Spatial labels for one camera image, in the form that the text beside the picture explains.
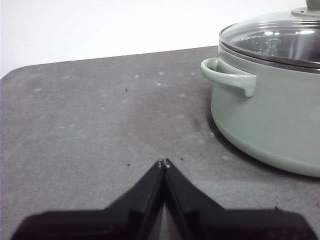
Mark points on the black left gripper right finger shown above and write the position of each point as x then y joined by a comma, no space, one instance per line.
225,225

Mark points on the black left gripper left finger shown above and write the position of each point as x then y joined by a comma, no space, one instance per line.
112,225

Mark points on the pale green electric steamer pot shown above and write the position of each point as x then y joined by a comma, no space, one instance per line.
270,112

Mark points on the glass lid with green knob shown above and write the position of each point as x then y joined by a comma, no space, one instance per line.
275,37

